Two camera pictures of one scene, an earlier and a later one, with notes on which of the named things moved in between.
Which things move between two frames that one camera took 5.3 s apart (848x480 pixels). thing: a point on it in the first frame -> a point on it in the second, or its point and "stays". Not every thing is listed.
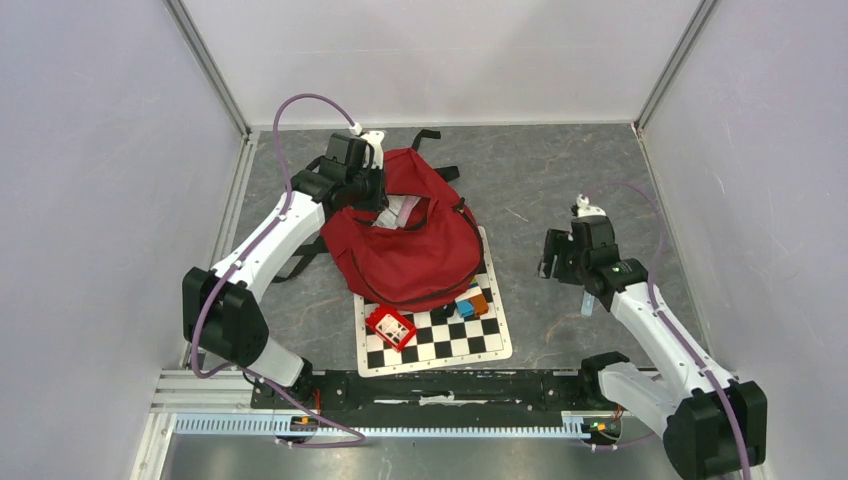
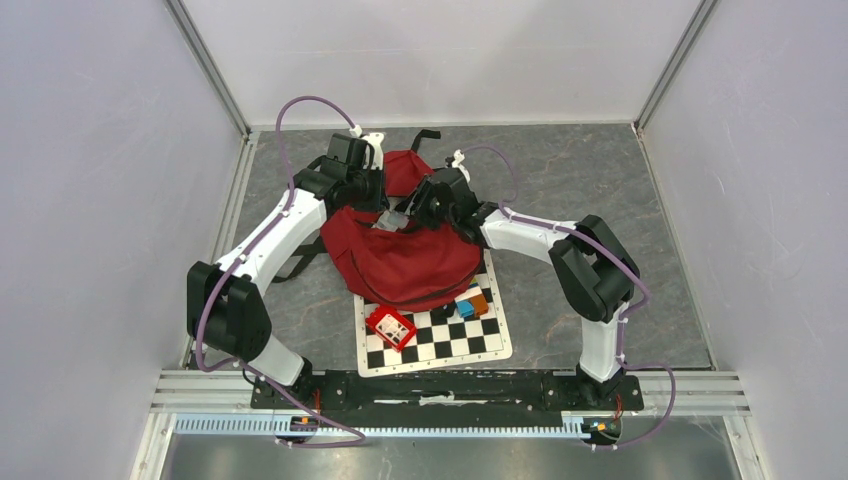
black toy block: [439, 315] stays
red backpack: [419, 267] stays
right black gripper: [558, 242] -> [415, 205]
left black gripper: [379, 200] stays
